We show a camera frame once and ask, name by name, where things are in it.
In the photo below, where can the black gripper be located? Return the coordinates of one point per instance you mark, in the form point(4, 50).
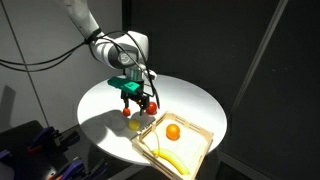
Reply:
point(138, 97)

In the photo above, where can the pale yellow toy lemon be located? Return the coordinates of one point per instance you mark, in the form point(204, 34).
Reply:
point(134, 124)

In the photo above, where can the toy orange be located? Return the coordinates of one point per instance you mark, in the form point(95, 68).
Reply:
point(173, 131)

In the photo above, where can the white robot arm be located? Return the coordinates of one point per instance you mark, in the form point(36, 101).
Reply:
point(127, 52)

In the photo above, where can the small red toy fruit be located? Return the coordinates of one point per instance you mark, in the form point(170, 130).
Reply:
point(126, 112)

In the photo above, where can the large red toy tomato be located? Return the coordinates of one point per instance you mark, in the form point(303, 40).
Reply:
point(152, 109)

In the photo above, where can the wooden slatted tray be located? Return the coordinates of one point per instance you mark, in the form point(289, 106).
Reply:
point(191, 147)

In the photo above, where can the yellow toy banana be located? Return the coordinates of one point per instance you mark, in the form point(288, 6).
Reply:
point(173, 159)

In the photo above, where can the round white table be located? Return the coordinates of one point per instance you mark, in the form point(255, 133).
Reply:
point(100, 116)

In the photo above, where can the purple orange clamp lower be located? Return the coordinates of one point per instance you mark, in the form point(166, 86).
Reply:
point(76, 170)

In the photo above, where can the purple orange clamp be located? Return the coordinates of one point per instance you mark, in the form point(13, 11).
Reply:
point(50, 139)
point(76, 170)

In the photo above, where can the purple orange clamp upper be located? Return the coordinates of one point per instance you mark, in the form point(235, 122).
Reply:
point(50, 139)

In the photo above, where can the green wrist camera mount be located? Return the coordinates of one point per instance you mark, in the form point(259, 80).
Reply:
point(124, 84)

